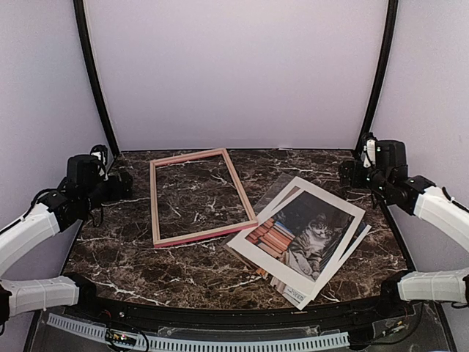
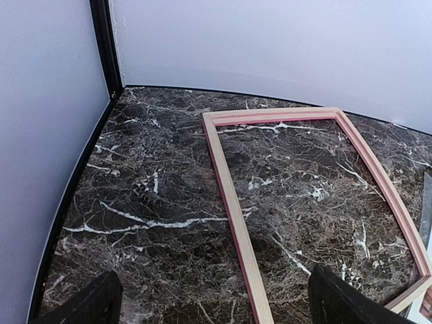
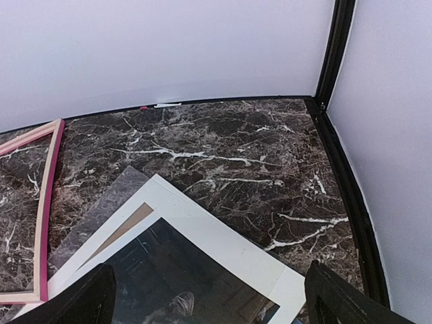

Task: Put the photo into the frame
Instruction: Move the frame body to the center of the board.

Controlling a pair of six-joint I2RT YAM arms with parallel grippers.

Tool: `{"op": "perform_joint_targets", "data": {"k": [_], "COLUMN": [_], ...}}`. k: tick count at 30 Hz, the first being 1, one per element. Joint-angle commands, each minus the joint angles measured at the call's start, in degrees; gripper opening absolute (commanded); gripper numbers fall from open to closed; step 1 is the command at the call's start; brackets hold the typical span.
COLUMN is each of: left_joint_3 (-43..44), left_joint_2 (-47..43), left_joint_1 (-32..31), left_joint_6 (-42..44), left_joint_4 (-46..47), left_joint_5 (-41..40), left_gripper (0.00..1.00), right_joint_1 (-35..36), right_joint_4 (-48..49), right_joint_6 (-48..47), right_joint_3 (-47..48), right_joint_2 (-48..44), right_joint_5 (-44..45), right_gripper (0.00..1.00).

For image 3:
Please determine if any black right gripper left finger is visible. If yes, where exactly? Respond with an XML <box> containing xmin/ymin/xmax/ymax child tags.
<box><xmin>11</xmin><ymin>264</ymin><xmax>116</xmax><ymax>324</ymax></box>

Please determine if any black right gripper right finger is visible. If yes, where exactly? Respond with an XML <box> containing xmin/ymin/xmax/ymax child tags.
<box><xmin>304</xmin><ymin>261</ymin><xmax>411</xmax><ymax>324</ymax></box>

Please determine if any white photo mat board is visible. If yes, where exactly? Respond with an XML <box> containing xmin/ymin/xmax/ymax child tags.
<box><xmin>13</xmin><ymin>173</ymin><xmax>306</xmax><ymax>324</ymax></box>

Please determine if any clear acrylic sheet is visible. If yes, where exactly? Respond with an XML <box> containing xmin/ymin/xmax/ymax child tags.
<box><xmin>48</xmin><ymin>166</ymin><xmax>149</xmax><ymax>277</ymax></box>

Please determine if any pink wooden picture frame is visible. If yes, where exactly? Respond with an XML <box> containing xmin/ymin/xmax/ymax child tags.
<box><xmin>1</xmin><ymin>119</ymin><xmax>65</xmax><ymax>304</ymax></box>

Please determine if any cat and books photo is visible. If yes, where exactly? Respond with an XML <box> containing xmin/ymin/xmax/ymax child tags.
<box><xmin>107</xmin><ymin>219</ymin><xmax>279</xmax><ymax>323</ymax></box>

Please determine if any brown cardboard backing board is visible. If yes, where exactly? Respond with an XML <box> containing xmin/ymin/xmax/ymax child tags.
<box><xmin>88</xmin><ymin>203</ymin><xmax>154</xmax><ymax>260</ymax></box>

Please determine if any right black corner post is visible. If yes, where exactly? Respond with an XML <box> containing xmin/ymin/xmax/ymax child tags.
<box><xmin>315</xmin><ymin>0</ymin><xmax>356</xmax><ymax>107</ymax></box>

